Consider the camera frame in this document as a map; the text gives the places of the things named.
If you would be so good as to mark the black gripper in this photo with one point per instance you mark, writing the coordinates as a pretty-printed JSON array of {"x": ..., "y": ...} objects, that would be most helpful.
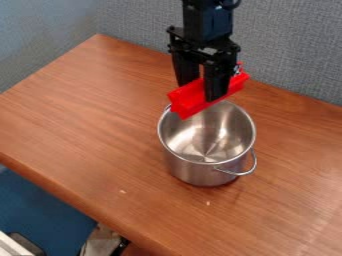
[{"x": 217, "y": 53}]

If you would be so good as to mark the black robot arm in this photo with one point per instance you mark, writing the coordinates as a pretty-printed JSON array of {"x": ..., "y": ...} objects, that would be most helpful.
[{"x": 208, "y": 19}]

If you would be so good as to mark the stainless steel pot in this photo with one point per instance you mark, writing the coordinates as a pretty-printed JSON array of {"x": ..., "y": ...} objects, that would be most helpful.
[{"x": 209, "y": 147}]

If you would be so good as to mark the white and black floor object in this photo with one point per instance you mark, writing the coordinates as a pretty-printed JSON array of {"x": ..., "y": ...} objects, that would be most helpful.
[{"x": 17, "y": 245}]

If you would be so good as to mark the grey table leg bracket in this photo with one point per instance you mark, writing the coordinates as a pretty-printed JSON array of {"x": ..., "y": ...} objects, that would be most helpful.
[{"x": 104, "y": 243}]

